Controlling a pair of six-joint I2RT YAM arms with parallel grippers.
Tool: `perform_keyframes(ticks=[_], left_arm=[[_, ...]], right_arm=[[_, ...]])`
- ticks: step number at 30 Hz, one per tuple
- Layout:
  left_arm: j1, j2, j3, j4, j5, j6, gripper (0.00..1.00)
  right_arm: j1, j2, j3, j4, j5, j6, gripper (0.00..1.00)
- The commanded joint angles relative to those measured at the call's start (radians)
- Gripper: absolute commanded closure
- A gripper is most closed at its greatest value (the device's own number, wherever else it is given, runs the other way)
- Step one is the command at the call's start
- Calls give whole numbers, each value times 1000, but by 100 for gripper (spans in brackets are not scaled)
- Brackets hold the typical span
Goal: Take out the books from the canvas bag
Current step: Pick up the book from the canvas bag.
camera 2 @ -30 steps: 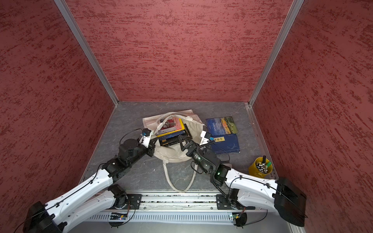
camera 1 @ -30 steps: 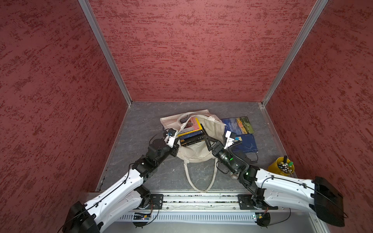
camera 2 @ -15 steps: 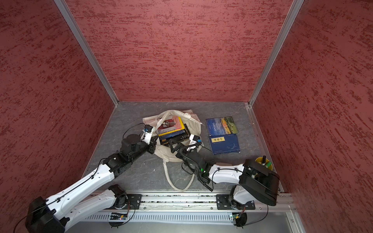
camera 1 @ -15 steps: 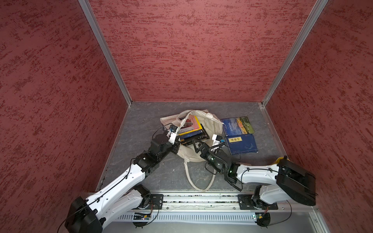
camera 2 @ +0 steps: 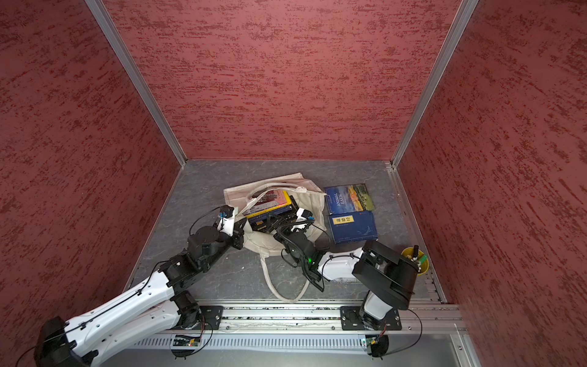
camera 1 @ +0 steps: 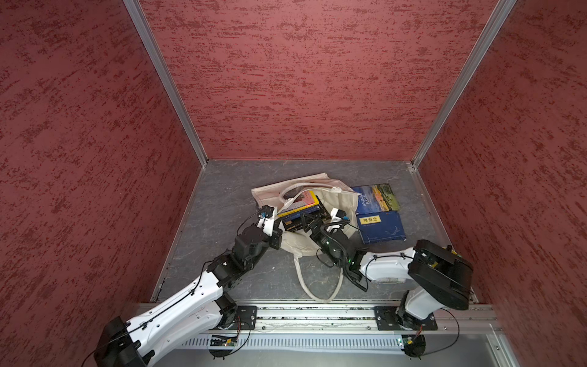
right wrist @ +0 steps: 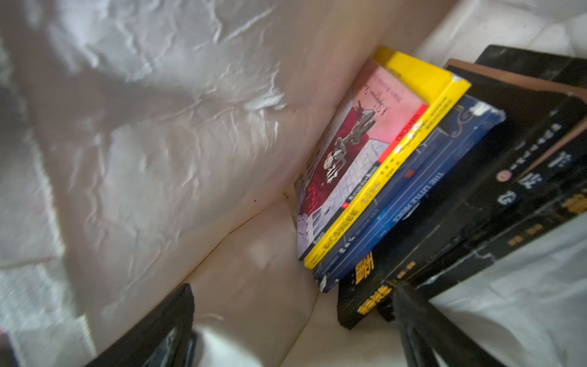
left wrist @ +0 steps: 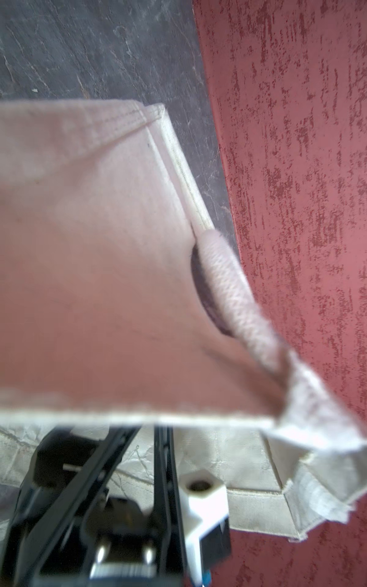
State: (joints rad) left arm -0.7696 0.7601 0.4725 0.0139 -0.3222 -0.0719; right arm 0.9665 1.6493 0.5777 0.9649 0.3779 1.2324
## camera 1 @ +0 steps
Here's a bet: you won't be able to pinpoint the circuit board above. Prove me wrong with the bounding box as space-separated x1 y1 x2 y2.
401 335 426 359
209 335 239 349

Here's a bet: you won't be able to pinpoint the Animal Farm book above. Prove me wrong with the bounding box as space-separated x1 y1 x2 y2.
353 183 401 216

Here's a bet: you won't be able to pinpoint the yellow spine book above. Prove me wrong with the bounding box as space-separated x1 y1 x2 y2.
278 191 319 220

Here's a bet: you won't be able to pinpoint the aluminium corner post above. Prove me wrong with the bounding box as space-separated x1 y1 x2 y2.
123 0 209 168
411 0 517 172

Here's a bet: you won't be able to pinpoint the right aluminium corner post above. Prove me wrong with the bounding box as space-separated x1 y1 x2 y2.
411 0 517 172

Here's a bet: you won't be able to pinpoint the left aluminium corner post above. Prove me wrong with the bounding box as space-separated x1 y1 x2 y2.
123 0 209 168

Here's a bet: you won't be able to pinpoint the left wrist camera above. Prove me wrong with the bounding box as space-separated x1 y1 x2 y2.
258 205 276 226

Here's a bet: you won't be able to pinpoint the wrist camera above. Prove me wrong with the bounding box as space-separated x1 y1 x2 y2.
330 207 348 223
258 205 276 226

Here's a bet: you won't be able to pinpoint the black book yellow characters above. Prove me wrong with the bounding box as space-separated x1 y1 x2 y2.
281 206 330 232

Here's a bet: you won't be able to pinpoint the right circuit board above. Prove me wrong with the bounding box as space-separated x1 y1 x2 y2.
401 335 426 359

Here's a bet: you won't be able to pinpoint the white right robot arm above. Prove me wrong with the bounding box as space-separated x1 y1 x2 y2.
303 220 473 330

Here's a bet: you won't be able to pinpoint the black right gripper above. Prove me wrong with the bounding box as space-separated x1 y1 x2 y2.
301 211 344 266

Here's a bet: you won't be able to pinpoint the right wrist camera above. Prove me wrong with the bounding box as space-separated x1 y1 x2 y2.
330 207 348 223

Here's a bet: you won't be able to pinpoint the left circuit board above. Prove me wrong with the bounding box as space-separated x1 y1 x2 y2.
209 335 239 349

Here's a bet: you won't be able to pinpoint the beige canvas tote bag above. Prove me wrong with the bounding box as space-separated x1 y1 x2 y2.
252 173 359 304

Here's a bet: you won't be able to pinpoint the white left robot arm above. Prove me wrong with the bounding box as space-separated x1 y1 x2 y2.
90 224 283 366

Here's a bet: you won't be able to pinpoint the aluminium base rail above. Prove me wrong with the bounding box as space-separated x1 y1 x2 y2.
173 301 518 366

